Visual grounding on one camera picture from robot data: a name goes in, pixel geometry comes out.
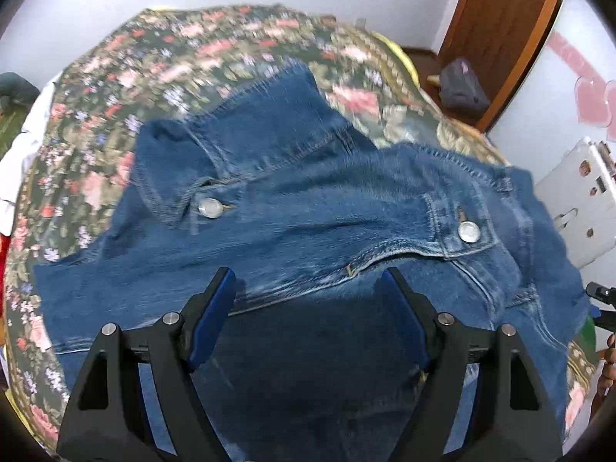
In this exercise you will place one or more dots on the floral bed cover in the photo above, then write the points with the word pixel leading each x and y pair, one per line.
pixel 170 66

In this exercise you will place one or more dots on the wooden door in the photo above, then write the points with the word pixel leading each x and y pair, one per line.
pixel 501 39

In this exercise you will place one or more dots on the yellow blanket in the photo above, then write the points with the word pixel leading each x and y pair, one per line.
pixel 401 55

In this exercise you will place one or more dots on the white shirt on bed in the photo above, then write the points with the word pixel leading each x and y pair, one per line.
pixel 16 92

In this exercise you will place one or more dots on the blue denim jacket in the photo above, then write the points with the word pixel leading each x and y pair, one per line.
pixel 308 213

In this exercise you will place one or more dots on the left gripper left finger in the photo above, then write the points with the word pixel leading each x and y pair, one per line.
pixel 175 346

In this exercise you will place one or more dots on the white wardrobe door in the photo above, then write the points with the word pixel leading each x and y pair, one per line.
pixel 568 95

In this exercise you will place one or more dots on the grey backpack on floor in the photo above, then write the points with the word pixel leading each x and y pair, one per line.
pixel 460 88

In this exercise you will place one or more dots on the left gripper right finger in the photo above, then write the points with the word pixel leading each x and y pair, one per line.
pixel 442 347

